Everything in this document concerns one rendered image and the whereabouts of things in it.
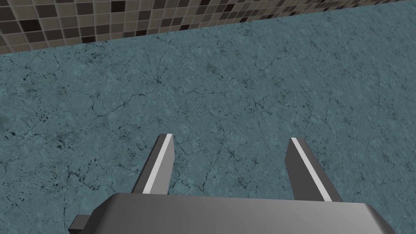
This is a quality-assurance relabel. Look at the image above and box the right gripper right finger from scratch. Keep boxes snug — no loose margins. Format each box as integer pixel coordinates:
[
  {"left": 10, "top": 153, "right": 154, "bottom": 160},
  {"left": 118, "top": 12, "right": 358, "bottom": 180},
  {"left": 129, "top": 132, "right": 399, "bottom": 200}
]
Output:
[{"left": 285, "top": 136, "right": 344, "bottom": 203}]

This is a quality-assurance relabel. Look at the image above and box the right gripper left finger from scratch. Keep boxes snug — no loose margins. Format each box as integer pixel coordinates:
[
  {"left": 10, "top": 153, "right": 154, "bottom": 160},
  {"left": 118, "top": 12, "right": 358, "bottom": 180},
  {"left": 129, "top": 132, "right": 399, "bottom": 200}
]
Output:
[{"left": 131, "top": 133, "right": 176, "bottom": 195}]

